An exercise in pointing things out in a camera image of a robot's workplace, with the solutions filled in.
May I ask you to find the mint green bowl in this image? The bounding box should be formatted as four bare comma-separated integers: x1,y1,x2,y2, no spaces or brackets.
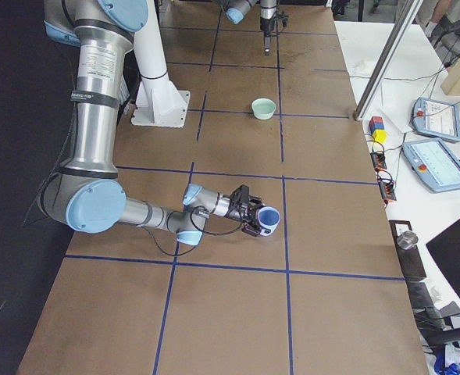
251,98,276,120

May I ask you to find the steel cup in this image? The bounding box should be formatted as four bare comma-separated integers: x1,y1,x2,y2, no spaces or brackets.
396,230,419,250

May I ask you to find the far teach pendant tablet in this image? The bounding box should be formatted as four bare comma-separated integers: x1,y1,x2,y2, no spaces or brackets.
411,97,460,142

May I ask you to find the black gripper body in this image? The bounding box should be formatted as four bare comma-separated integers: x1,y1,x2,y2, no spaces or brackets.
227,185,258,229
260,7,281,34

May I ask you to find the black orange connector strip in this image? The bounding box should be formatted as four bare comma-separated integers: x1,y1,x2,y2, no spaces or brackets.
370,151,387,172
377,175,397,205

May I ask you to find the black tray under steel cup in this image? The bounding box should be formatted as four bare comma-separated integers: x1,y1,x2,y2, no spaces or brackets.
389,220,426,282

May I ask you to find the near teach pendant tablet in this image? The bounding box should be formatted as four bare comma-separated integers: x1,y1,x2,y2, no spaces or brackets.
402,138,460,193

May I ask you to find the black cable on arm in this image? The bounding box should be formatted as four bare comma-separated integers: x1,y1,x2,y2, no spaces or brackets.
139,205,250,258

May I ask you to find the aluminium frame post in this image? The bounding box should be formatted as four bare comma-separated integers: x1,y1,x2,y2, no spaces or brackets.
353,0,423,121

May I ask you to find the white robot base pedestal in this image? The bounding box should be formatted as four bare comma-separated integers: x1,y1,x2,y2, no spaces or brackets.
131,0,191,128

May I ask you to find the teach pendant tablet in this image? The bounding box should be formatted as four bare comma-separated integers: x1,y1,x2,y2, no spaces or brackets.
402,138,460,193
411,97,460,142

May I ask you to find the blue block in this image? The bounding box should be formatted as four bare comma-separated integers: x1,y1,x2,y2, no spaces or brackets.
369,123,385,134

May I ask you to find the yellow block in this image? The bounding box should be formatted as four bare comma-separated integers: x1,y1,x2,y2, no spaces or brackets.
371,129,387,144

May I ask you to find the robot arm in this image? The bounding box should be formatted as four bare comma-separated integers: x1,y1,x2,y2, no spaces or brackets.
214,0,288,56
38,1,280,246

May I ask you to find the red block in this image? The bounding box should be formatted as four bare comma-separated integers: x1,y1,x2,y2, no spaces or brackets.
369,116,383,124

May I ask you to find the light blue cup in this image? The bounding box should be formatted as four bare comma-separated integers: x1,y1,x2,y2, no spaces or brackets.
256,206,280,237

